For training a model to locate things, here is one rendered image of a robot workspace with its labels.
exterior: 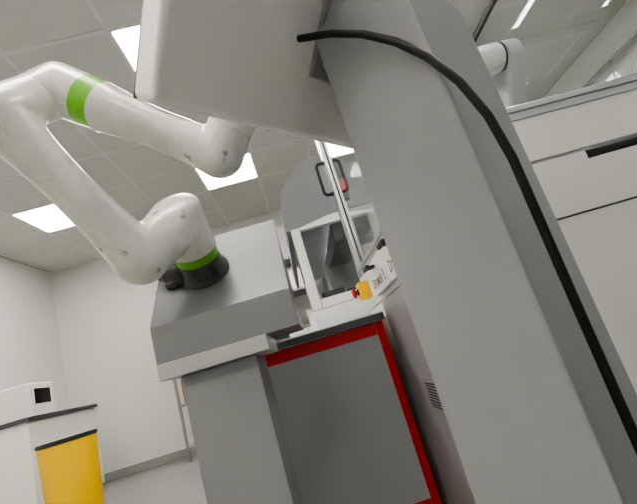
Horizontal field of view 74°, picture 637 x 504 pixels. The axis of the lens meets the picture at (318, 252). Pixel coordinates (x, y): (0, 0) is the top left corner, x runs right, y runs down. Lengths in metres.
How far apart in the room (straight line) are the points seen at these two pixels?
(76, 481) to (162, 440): 2.41
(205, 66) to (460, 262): 0.31
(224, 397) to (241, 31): 0.88
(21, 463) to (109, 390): 1.93
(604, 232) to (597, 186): 0.11
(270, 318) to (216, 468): 0.38
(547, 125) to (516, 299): 0.82
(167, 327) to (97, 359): 5.18
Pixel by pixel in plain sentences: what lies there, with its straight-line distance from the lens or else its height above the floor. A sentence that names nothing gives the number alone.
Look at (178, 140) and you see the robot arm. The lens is 0.99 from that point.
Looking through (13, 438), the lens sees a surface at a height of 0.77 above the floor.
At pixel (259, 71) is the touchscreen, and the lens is 0.51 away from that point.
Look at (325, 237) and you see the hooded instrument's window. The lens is 2.34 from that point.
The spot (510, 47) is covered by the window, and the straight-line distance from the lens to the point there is 1.27.
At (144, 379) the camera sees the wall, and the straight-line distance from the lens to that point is 6.08.
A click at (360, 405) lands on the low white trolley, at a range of 1.55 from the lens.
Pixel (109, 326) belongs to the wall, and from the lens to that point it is 6.30.
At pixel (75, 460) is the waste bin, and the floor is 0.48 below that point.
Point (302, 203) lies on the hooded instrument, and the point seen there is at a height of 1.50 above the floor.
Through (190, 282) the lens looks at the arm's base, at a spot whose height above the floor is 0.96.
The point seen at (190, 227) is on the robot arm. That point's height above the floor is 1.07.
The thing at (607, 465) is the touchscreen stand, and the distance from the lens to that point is 0.40.
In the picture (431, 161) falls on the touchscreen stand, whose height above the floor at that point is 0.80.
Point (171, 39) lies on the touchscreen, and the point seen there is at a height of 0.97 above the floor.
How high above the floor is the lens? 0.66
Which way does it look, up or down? 14 degrees up
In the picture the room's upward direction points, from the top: 17 degrees counter-clockwise
